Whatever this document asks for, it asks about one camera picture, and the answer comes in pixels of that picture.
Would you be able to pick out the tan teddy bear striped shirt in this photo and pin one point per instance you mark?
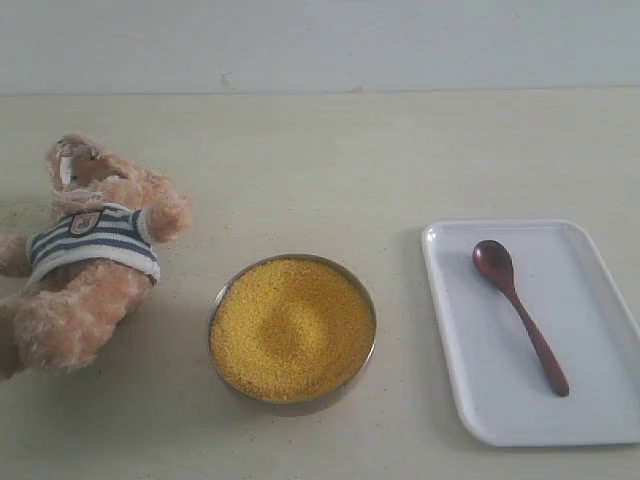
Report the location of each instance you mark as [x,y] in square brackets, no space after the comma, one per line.
[93,265]

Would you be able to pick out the white rectangular plastic tray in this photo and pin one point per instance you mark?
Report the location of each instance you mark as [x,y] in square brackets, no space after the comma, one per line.
[500,391]

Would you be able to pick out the dark brown wooden spoon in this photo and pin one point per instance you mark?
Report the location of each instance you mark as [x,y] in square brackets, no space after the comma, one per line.
[494,263]

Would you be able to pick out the steel bowl of yellow millet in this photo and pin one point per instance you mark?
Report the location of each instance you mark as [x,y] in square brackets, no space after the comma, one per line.
[293,332]

